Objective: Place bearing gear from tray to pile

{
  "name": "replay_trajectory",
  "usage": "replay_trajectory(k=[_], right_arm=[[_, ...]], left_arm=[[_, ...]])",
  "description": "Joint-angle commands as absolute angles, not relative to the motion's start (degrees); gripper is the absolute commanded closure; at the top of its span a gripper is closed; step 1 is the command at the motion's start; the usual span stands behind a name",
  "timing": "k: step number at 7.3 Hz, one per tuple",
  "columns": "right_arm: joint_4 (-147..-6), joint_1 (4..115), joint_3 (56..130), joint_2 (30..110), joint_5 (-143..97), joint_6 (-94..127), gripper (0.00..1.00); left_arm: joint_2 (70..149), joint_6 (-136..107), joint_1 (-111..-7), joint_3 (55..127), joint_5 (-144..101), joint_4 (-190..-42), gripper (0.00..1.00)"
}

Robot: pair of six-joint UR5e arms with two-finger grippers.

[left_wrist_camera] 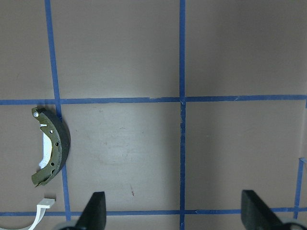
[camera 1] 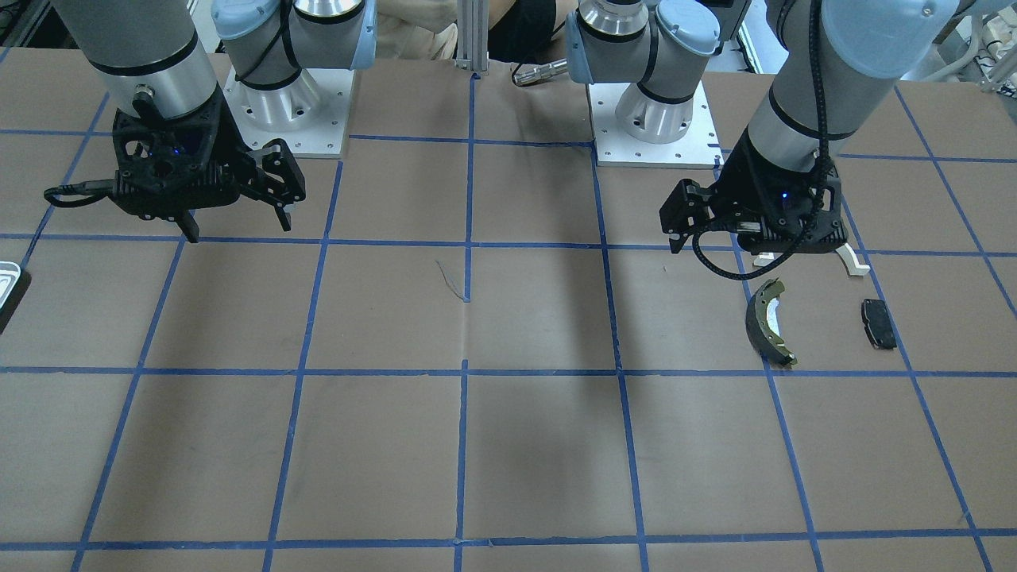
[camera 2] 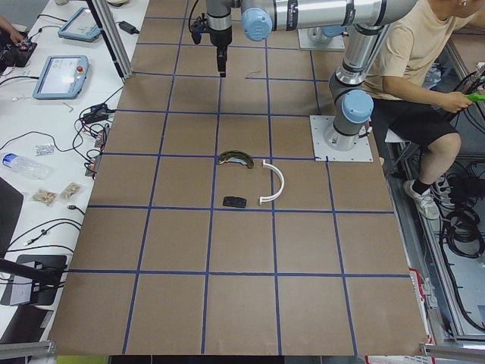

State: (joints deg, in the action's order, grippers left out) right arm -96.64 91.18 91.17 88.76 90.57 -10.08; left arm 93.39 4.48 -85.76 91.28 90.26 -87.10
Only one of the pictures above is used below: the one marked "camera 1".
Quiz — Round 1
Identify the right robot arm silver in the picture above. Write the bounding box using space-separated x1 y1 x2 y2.
44 1 377 243

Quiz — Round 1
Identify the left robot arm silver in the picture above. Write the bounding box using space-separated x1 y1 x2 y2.
564 1 969 254

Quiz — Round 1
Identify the seated person beige shirt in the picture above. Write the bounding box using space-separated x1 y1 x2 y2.
377 1 578 63

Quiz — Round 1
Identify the aluminium frame post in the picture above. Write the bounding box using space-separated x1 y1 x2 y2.
453 0 490 75

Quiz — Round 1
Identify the silver metal tray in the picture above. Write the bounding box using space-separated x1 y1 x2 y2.
0 260 29 311

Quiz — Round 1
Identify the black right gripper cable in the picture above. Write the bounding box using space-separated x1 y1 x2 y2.
43 183 120 209

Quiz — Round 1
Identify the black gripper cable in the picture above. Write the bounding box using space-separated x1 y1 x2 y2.
690 0 835 279
43 183 120 209

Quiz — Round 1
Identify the black brake pad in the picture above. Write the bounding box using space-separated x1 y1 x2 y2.
860 298 898 349

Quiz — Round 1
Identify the white curved plastic part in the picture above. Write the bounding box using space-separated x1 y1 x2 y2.
752 244 871 276

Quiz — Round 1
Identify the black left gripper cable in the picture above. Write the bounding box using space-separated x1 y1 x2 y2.
690 0 835 279

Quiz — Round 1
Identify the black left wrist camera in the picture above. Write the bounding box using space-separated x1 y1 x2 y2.
659 179 715 256

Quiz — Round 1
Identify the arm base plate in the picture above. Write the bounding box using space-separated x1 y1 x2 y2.
587 83 724 169
224 69 357 160

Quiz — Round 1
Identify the green brake shoe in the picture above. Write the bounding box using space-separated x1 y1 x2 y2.
744 278 798 367

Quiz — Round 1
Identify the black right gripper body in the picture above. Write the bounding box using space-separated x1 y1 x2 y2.
111 84 258 220

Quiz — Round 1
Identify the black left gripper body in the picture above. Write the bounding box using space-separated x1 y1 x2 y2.
710 130 849 254

